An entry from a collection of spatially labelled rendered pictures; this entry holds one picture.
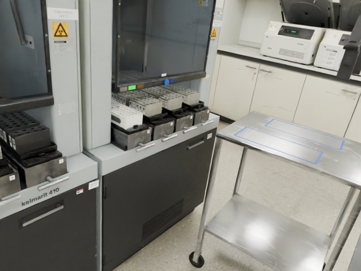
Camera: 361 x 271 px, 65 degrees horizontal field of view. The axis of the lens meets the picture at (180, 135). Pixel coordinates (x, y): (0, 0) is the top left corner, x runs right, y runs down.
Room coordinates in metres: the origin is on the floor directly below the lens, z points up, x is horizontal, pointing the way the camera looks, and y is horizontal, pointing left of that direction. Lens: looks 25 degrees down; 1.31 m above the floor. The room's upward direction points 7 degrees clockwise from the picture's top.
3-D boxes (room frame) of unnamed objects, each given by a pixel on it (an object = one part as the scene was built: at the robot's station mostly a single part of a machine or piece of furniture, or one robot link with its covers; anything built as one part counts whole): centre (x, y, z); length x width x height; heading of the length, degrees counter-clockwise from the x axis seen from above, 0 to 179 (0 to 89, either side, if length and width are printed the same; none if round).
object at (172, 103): (1.38, 0.06, 0.85); 0.12 x 0.02 x 0.06; 142
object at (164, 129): (1.40, 0.33, 0.78); 0.73 x 0.14 x 0.09; 53
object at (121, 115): (1.20, 0.32, 0.83); 0.30 x 0.10 x 0.06; 53
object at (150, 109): (1.26, 0.15, 0.85); 0.12 x 0.02 x 0.06; 144
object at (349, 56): (0.70, -0.37, 1.25); 0.03 x 0.01 x 0.05; 143
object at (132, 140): (1.28, 0.43, 0.78); 0.73 x 0.14 x 0.09; 53
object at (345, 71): (0.72, -0.38, 1.22); 0.03 x 0.01 x 0.07; 53
